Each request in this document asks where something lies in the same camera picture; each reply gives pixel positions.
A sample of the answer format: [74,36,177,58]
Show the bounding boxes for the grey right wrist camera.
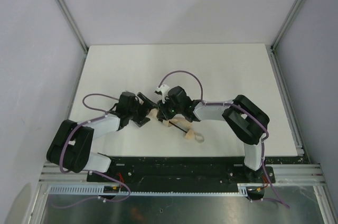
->
[154,84,170,104]

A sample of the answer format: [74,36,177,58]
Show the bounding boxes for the beige and black folding umbrella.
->
[146,108,205,144]

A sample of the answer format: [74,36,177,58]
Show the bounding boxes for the aluminium frame post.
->
[55,0,89,54]
[271,0,324,46]

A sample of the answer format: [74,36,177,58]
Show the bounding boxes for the left aluminium frame post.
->
[55,0,89,54]

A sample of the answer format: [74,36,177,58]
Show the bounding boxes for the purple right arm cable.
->
[158,70,291,209]

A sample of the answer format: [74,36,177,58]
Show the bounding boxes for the right aluminium frame post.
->
[271,0,324,46]

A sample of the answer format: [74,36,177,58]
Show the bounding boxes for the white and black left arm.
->
[46,91,158,173]

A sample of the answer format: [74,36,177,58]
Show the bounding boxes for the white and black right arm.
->
[155,85,270,176]

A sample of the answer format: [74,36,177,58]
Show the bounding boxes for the grey slotted cable duct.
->
[47,183,267,197]

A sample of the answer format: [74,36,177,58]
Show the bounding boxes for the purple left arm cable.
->
[50,94,119,208]

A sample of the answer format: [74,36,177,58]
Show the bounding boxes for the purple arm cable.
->
[50,94,119,208]
[158,70,291,209]

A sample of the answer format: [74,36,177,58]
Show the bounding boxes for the aluminium extrusion bracket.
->
[269,164,326,186]

